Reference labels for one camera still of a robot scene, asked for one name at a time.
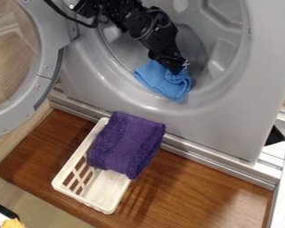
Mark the purple cloth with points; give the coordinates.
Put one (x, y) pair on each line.
(126, 144)

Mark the white basket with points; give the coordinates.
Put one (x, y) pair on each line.
(94, 186)

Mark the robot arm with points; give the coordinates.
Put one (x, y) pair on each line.
(121, 12)

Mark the washing machine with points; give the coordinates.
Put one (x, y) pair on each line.
(212, 89)

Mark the blue cloth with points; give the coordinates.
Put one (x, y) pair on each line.
(164, 81)

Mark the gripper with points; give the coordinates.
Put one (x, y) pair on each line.
(167, 57)

